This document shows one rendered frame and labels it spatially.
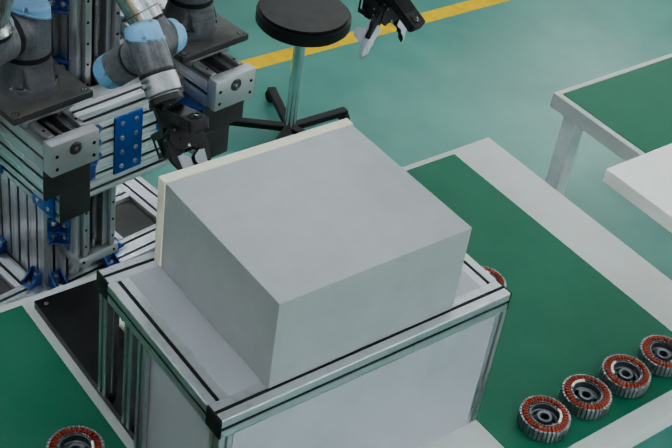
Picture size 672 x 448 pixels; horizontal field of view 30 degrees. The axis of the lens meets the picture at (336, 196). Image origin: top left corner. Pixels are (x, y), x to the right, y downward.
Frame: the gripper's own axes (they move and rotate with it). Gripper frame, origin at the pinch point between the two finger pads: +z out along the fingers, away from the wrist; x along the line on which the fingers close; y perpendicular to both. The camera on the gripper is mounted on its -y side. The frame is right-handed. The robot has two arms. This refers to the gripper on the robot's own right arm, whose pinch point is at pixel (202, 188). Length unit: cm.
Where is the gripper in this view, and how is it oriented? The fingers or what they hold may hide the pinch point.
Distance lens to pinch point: 250.6
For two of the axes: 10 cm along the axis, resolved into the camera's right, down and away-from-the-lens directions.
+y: -5.1, 1.7, 8.5
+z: 3.3, 9.4, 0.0
